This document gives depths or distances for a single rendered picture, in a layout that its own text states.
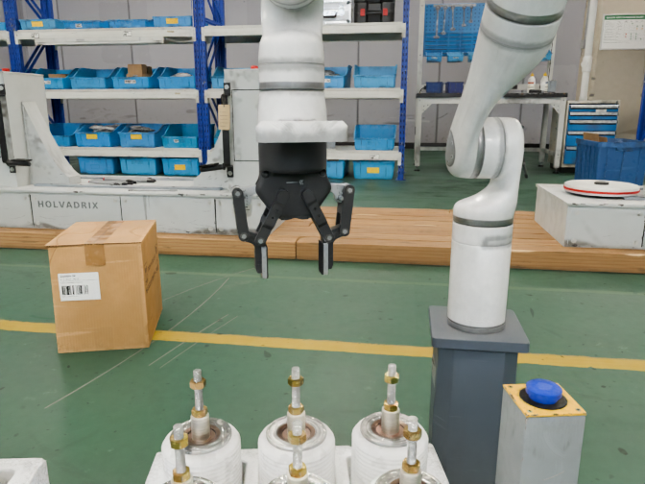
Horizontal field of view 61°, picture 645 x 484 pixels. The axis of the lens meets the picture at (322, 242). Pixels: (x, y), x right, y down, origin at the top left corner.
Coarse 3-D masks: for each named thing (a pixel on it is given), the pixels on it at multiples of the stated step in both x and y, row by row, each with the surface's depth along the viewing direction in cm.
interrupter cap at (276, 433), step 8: (272, 424) 70; (280, 424) 70; (312, 424) 70; (320, 424) 70; (272, 432) 69; (280, 432) 69; (312, 432) 69; (320, 432) 69; (272, 440) 67; (280, 440) 67; (288, 440) 67; (312, 440) 67; (320, 440) 67; (280, 448) 66; (288, 448) 65; (304, 448) 65
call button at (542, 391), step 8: (528, 384) 65; (536, 384) 65; (544, 384) 65; (552, 384) 65; (528, 392) 64; (536, 392) 63; (544, 392) 63; (552, 392) 63; (560, 392) 63; (536, 400) 64; (544, 400) 63; (552, 400) 63
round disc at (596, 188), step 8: (568, 184) 243; (576, 184) 241; (584, 184) 241; (592, 184) 241; (600, 184) 241; (608, 184) 241; (616, 184) 241; (624, 184) 241; (632, 184) 241; (576, 192) 238; (584, 192) 235; (592, 192) 232; (600, 192) 231; (608, 192) 230; (616, 192) 229; (624, 192) 229; (632, 192) 231
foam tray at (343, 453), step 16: (256, 448) 78; (336, 448) 78; (432, 448) 78; (160, 464) 74; (256, 464) 74; (336, 464) 74; (432, 464) 74; (160, 480) 71; (256, 480) 71; (336, 480) 71
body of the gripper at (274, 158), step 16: (272, 144) 57; (288, 144) 57; (304, 144) 57; (320, 144) 58; (272, 160) 58; (288, 160) 57; (304, 160) 57; (320, 160) 59; (272, 176) 60; (288, 176) 60; (304, 176) 60; (320, 176) 61; (256, 192) 60; (272, 192) 60; (320, 192) 61; (288, 208) 61; (304, 208) 61
